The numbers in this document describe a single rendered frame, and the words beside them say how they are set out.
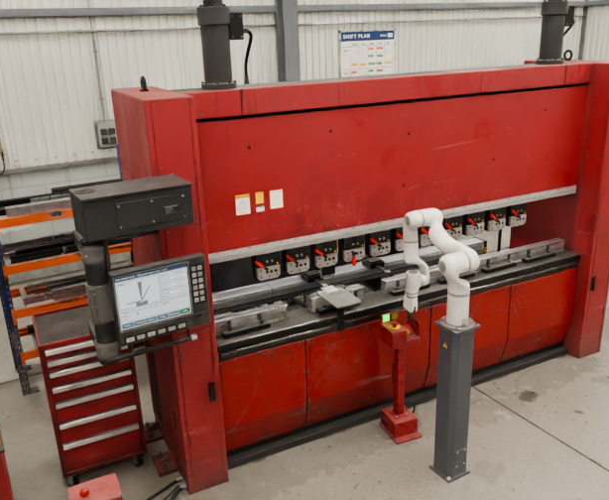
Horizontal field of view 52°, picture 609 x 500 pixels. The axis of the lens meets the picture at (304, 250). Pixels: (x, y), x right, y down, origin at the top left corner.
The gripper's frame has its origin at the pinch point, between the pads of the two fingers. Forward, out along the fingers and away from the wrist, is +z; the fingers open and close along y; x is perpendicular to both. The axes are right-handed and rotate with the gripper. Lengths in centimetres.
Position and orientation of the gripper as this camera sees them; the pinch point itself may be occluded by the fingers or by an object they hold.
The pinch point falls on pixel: (410, 315)
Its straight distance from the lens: 406.8
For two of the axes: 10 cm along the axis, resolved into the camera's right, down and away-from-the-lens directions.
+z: 0.0, 9.2, 4.0
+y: 3.8, 3.7, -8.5
